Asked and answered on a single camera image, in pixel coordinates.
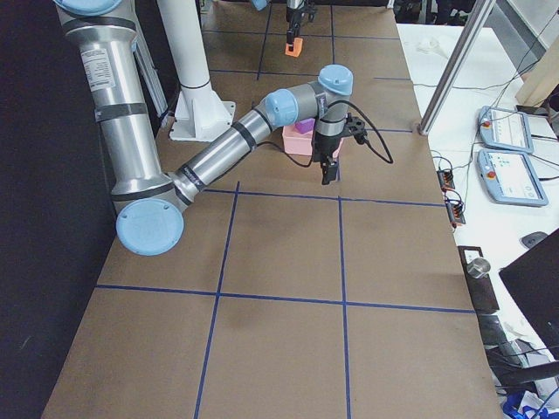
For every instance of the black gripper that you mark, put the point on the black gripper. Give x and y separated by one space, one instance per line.
294 13
327 147

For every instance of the orange foam block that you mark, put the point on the orange foam block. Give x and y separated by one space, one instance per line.
294 48

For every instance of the purple foam block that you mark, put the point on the purple foam block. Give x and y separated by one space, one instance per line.
304 126

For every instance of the pink plastic bin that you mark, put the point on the pink plastic bin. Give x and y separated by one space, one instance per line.
296 142

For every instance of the upper orange connector box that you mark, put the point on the upper orange connector box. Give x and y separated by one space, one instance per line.
445 179

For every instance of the orange connector box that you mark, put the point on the orange connector box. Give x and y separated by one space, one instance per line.
445 179
455 212

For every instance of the lower orange connector box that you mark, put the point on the lower orange connector box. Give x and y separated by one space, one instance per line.
455 212

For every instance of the lower teach pendant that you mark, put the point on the lower teach pendant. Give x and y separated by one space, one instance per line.
510 178

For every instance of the teach pendant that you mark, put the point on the teach pendant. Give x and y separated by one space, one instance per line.
505 129
510 178

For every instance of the small metal cylinder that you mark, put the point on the small metal cylinder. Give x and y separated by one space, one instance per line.
478 268

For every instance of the upper teach pendant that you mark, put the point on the upper teach pendant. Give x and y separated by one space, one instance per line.
505 129

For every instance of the black computer mouse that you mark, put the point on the black computer mouse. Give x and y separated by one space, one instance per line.
532 239

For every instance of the black monitor corner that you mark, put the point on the black monitor corner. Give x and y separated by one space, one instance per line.
532 282

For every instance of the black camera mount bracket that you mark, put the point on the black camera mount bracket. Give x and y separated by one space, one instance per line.
355 127

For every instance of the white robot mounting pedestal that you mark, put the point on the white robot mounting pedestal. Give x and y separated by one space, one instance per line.
200 114

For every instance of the aluminium frame post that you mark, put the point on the aluminium frame post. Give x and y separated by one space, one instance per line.
481 11

